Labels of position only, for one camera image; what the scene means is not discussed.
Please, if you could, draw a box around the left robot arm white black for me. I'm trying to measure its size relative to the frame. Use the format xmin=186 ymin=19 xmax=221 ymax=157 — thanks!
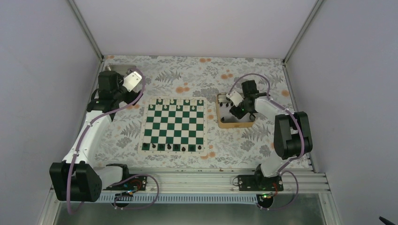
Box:
xmin=49 ymin=68 xmax=145 ymax=202

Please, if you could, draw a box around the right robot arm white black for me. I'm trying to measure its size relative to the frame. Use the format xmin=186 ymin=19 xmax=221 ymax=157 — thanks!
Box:
xmin=226 ymin=80 xmax=313 ymax=191

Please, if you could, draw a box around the pink white tray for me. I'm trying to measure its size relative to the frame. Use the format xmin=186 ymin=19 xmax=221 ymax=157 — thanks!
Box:
xmin=104 ymin=64 xmax=136 ymax=75

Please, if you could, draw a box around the tan metal tray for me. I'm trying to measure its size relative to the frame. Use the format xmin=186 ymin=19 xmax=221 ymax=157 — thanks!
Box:
xmin=215 ymin=93 xmax=256 ymax=128

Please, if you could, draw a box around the floral patterned tablecloth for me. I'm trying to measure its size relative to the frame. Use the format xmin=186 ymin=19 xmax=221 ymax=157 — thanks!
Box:
xmin=94 ymin=55 xmax=292 ymax=169

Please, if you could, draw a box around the green white chessboard mat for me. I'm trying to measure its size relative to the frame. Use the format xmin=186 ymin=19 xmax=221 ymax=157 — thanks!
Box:
xmin=138 ymin=97 xmax=208 ymax=157

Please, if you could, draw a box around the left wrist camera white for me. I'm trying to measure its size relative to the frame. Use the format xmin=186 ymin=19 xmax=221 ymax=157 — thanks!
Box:
xmin=122 ymin=71 xmax=142 ymax=92

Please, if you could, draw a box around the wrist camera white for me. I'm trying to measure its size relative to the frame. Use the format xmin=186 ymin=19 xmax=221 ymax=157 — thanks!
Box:
xmin=122 ymin=71 xmax=142 ymax=92
xmin=226 ymin=91 xmax=244 ymax=106

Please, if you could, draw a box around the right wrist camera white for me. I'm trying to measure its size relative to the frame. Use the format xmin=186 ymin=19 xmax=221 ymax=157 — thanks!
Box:
xmin=226 ymin=91 xmax=244 ymax=106

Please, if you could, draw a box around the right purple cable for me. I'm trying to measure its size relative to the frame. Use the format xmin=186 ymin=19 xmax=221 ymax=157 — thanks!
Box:
xmin=227 ymin=73 xmax=306 ymax=211

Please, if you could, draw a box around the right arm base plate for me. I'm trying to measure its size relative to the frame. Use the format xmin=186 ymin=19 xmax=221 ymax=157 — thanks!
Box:
xmin=232 ymin=175 xmax=284 ymax=192

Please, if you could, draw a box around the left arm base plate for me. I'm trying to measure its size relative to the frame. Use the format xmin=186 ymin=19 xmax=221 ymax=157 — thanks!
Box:
xmin=105 ymin=174 xmax=148 ymax=191

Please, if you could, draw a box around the aluminium rail frame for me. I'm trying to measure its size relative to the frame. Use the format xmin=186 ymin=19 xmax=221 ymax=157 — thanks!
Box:
xmin=39 ymin=169 xmax=341 ymax=225

